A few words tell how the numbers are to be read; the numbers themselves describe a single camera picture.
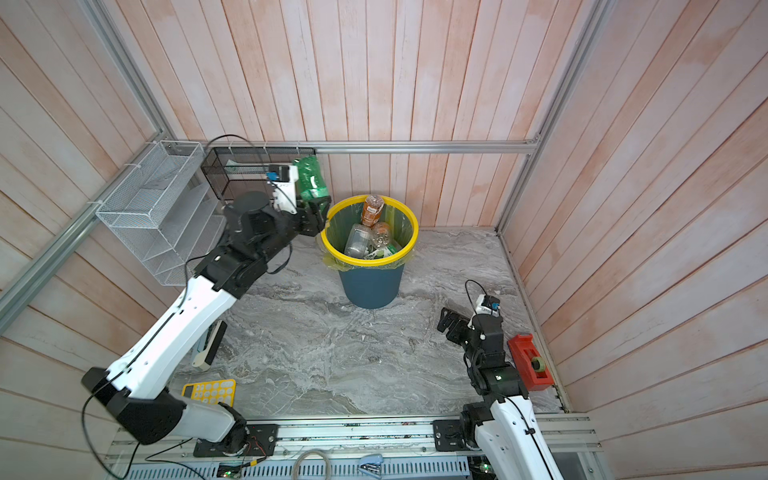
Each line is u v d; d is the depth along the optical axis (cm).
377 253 85
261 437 75
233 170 89
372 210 84
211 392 80
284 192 51
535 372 79
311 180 60
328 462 70
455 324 70
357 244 90
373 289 102
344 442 74
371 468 69
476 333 60
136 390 39
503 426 51
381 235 81
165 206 73
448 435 73
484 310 68
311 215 56
